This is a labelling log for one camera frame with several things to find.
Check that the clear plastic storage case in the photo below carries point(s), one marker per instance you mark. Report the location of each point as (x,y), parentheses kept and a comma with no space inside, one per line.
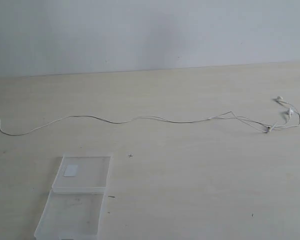
(76,202)

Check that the white wired earphones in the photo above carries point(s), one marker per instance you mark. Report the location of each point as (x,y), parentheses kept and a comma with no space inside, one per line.
(291,117)

